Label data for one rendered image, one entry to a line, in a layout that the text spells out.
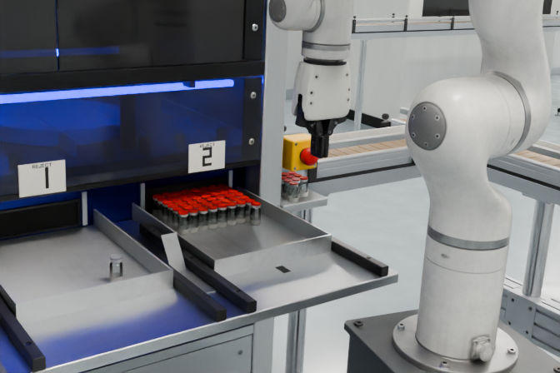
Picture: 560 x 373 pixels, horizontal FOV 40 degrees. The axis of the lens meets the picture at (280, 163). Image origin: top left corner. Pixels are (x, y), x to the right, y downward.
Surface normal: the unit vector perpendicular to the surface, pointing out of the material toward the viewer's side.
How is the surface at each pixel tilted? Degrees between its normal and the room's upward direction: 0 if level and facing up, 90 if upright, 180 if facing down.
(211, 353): 90
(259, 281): 0
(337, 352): 0
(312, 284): 0
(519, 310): 90
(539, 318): 90
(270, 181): 90
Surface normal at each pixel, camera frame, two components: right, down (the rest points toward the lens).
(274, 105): 0.57, 0.26
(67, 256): 0.05, -0.96
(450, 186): -0.56, 0.65
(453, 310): -0.40, 0.23
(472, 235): -0.13, 0.26
